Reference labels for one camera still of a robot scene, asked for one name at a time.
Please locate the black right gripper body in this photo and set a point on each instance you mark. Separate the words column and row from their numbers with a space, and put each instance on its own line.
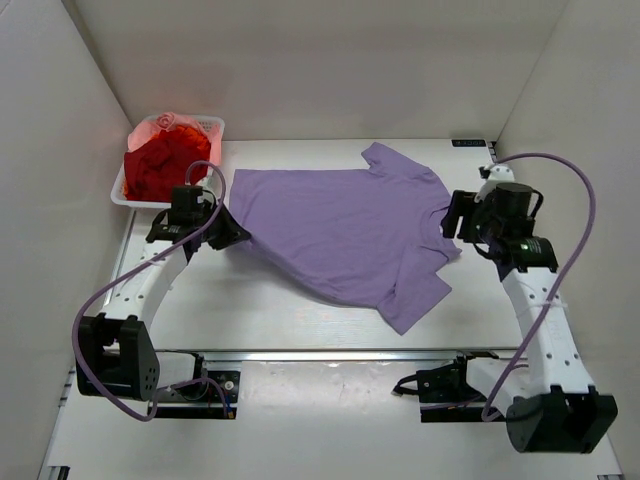
column 475, row 222

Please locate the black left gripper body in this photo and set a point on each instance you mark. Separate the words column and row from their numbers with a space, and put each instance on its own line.
column 220, row 231

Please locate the purple t shirt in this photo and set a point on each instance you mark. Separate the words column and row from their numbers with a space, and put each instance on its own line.
column 368, row 237

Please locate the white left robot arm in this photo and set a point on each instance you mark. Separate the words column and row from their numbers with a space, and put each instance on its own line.
column 114, row 351

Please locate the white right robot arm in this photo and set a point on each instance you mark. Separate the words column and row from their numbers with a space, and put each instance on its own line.
column 543, row 392

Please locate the black corner label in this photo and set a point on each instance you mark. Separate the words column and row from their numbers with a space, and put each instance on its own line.
column 468, row 143

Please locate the dark red t shirt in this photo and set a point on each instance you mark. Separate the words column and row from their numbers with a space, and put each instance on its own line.
column 160, row 170

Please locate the orange t shirt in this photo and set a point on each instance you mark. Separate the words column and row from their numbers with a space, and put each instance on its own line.
column 192, row 135

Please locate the white plastic laundry basket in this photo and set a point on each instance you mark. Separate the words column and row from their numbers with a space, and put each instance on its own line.
column 147, row 175

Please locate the pink t shirt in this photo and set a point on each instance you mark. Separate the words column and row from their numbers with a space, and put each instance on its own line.
column 203, row 134

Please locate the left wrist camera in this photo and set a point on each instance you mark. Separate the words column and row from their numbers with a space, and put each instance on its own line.
column 212, row 187

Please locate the aluminium table edge rail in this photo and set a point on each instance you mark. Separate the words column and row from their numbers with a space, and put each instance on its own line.
column 348, row 355

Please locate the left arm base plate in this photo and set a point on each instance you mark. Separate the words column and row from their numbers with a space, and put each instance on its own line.
column 203, row 401

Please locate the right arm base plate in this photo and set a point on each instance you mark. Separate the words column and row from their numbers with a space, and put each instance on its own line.
column 442, row 391

